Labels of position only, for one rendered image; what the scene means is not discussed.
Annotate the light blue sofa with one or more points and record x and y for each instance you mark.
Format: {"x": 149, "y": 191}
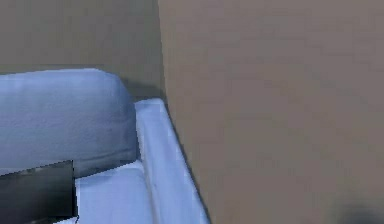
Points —
{"x": 100, "y": 126}

